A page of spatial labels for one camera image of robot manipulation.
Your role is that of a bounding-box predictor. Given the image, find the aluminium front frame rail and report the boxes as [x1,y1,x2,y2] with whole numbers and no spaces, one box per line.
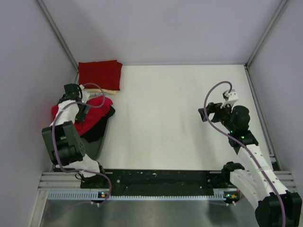
[37,170,297,190]

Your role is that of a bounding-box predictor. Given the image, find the aluminium corner post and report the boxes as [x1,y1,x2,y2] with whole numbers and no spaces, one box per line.
[35,0,78,70]
[244,0,290,69]

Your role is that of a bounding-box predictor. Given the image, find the left aluminium corner post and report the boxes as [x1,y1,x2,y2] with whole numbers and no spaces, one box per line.
[35,0,78,70]

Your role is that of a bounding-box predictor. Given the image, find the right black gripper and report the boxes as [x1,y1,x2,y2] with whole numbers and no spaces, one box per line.
[198,100,236,132]

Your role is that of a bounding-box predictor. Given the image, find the grey slotted cable duct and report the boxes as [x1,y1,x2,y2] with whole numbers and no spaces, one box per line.
[47,191,240,201]

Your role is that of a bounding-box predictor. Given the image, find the right aluminium corner post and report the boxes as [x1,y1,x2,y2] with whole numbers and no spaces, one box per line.
[244,0,290,69]

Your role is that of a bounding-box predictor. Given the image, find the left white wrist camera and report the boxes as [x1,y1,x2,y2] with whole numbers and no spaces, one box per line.
[79,85,90,103]

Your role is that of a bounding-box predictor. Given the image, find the dark grey plastic tray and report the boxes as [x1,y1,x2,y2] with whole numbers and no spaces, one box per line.
[81,123,107,160]

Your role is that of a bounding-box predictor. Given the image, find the black t shirt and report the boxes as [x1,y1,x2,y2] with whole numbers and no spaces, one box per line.
[80,105,116,143]

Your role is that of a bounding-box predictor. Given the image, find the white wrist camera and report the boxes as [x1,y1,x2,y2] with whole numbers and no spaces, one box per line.
[220,89,239,109]
[79,85,90,103]

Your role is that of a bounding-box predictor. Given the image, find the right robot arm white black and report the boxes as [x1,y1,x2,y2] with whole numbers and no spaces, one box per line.
[198,103,303,227]

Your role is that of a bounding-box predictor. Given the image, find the folded dark red t shirt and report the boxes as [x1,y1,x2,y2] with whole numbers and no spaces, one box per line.
[79,60,123,91]

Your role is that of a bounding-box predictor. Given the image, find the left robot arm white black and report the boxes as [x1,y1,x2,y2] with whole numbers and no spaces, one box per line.
[42,83,108,188]

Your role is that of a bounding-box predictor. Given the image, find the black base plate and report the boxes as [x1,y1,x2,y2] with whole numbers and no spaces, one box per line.
[80,168,240,196]

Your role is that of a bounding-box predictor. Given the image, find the bright pink-red t shirt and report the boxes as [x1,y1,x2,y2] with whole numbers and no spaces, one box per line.
[51,96,113,136]

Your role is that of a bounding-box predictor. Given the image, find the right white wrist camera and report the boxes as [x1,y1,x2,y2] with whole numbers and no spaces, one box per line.
[220,89,239,109]

